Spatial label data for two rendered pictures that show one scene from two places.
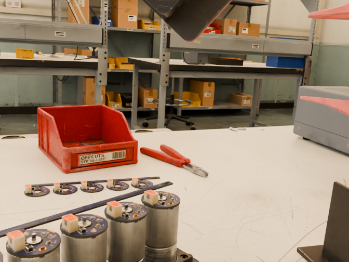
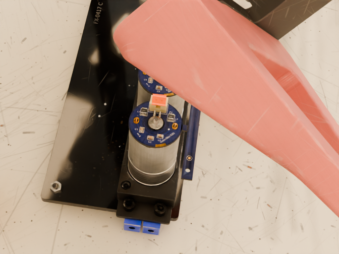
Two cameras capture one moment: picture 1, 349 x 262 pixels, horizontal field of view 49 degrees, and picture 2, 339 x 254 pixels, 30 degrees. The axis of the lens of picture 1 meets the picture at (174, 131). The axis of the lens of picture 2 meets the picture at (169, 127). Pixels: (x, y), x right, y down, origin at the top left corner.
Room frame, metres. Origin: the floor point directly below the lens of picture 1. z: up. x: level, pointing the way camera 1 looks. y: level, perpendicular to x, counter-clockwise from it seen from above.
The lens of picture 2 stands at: (0.34, -0.09, 1.06)
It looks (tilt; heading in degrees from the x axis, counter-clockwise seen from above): 59 degrees down; 136
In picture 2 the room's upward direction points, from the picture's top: 8 degrees clockwise
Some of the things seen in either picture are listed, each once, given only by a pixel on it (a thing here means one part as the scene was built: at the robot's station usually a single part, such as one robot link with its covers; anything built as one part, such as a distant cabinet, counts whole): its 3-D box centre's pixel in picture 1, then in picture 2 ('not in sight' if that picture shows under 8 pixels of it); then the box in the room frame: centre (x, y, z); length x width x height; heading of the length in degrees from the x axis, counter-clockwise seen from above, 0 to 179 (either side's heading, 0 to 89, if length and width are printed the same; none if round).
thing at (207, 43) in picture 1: (244, 47); not in sight; (2.96, -0.50, 0.90); 1.30 x 0.06 x 0.12; 116
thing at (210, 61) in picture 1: (225, 62); not in sight; (3.10, -0.37, 0.77); 0.24 x 0.16 x 0.04; 114
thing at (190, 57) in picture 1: (195, 57); not in sight; (2.96, -0.12, 0.80); 0.15 x 0.12 x 0.10; 45
